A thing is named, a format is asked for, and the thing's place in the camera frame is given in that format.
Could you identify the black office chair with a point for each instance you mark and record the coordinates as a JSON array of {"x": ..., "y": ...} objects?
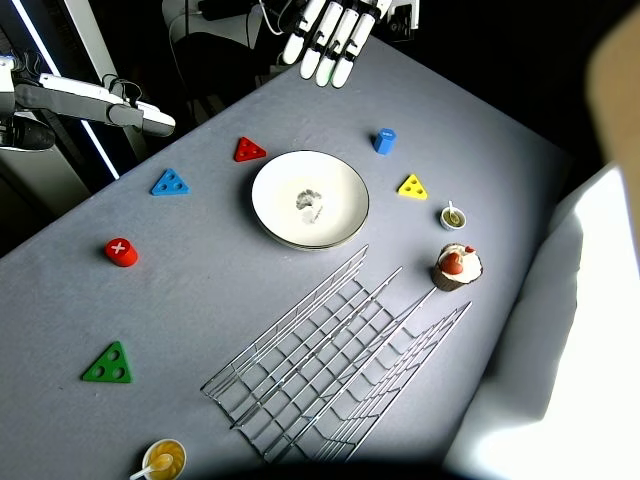
[{"x": 215, "y": 65}]

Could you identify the green triangle block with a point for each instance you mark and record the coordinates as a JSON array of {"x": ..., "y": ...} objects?
[{"x": 111, "y": 365}]

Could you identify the chocolate cupcake with cream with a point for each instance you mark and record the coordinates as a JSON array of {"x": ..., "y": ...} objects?
[{"x": 452, "y": 280}]

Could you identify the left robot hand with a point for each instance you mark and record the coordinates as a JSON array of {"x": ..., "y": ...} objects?
[{"x": 335, "y": 35}]

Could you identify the tiny white spoon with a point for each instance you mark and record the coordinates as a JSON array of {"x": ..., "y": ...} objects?
[{"x": 451, "y": 207}]

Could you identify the white plate central leaf print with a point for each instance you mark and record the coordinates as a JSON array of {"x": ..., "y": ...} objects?
[{"x": 310, "y": 175}]

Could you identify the tan blurred object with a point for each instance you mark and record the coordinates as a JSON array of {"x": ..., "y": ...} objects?
[{"x": 620, "y": 90}]

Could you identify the white plate rim leaf prints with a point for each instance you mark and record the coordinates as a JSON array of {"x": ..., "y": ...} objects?
[{"x": 305, "y": 248}]

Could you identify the blue triangle block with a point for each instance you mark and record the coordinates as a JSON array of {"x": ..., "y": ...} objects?
[{"x": 170, "y": 183}]

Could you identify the red triangle block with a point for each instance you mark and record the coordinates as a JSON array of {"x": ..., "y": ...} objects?
[{"x": 250, "y": 150}]

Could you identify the white cup yellow pudding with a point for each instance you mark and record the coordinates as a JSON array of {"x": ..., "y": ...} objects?
[{"x": 175, "y": 450}]

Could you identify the yellow triangle block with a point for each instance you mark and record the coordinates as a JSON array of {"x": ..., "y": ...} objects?
[{"x": 413, "y": 187}]

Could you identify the grey cabinet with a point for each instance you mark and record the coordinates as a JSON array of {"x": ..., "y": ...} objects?
[{"x": 35, "y": 185}]

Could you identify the blue hexagonal block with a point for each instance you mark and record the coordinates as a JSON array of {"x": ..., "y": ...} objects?
[{"x": 384, "y": 145}]

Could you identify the glowing white light strip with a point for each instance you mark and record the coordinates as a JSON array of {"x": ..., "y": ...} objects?
[{"x": 38, "y": 40}]

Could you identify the white upright post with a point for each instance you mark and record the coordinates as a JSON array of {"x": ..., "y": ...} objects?
[{"x": 95, "y": 40}]

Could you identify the small white cup green filling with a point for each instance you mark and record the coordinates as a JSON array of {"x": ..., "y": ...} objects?
[{"x": 447, "y": 225}]

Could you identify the red cylinder block white cross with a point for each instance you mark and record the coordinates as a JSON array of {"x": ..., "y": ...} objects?
[{"x": 125, "y": 257}]

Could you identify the white plastic spoon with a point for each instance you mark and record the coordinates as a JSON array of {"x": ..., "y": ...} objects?
[{"x": 162, "y": 461}]

